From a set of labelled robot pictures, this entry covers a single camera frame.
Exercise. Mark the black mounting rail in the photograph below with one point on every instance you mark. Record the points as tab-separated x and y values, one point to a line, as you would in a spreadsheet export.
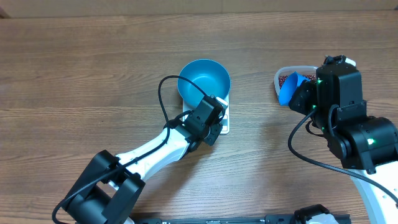
314	214

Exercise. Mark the white digital kitchen scale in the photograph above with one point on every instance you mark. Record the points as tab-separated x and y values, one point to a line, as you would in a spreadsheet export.
225	122

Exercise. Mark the red adzuki beans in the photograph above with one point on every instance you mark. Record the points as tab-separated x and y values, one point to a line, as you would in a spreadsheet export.
283	78

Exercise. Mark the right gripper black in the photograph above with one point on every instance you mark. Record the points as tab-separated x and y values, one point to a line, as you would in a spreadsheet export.
310	95

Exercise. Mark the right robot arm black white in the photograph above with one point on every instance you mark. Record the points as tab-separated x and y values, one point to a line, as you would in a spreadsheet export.
365	145

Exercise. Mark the blue measuring scoop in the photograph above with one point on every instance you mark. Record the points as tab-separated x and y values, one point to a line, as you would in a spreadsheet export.
289	87

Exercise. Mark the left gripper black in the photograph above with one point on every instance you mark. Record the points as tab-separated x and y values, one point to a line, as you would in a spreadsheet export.
217	130

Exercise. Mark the clear plastic container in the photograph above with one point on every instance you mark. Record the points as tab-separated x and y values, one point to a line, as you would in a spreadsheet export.
308	71

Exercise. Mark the blue metal bowl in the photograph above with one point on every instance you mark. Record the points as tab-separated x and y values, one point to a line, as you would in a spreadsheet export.
209	75

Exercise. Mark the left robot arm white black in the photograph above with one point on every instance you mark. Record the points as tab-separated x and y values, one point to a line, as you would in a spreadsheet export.
108	188

